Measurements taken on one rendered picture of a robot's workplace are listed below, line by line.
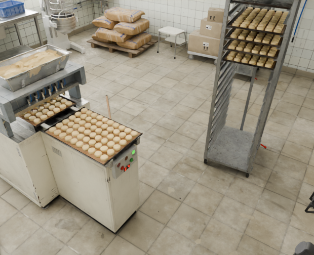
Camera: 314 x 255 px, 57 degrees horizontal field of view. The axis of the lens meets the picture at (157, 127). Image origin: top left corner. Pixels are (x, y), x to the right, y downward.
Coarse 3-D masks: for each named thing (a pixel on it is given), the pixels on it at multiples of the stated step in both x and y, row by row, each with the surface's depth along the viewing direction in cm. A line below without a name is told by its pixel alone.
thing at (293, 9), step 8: (296, 0) 189; (296, 8) 193; (288, 24) 199; (288, 32) 202; (280, 56) 213; (280, 64) 216; (272, 80) 225; (272, 88) 228; (264, 112) 243; (256, 136) 259; (256, 144) 264; (248, 168) 283
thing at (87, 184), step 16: (48, 144) 226; (64, 144) 210; (64, 160) 223; (80, 160) 207; (64, 176) 238; (80, 176) 221; (96, 176) 205; (128, 176) 221; (64, 192) 257; (80, 192) 236; (96, 192) 218; (112, 192) 210; (128, 192) 230; (80, 208) 255; (96, 208) 233; (112, 208) 219; (128, 208) 241; (112, 224) 231
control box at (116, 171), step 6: (126, 150) 205; (132, 150) 206; (120, 156) 200; (126, 156) 201; (132, 156) 209; (114, 162) 195; (120, 162) 198; (126, 162) 205; (132, 162) 212; (114, 168) 195; (120, 168) 201; (126, 168) 207; (114, 174) 199; (120, 174) 204
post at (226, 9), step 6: (228, 0) 208; (228, 6) 210; (222, 24) 219; (222, 30) 222; (222, 36) 224; (222, 42) 227; (222, 48) 230; (216, 66) 240; (216, 72) 243; (216, 78) 246; (216, 84) 249; (210, 114) 269; (210, 120) 273; (210, 126) 277; (210, 132) 282; (204, 156) 301
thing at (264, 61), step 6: (228, 54) 247; (234, 54) 244; (240, 54) 242; (246, 54) 242; (234, 60) 235; (240, 60) 237; (246, 60) 232; (252, 60) 232; (258, 60) 237; (264, 60) 233; (270, 60) 233; (264, 66) 228; (270, 66) 225
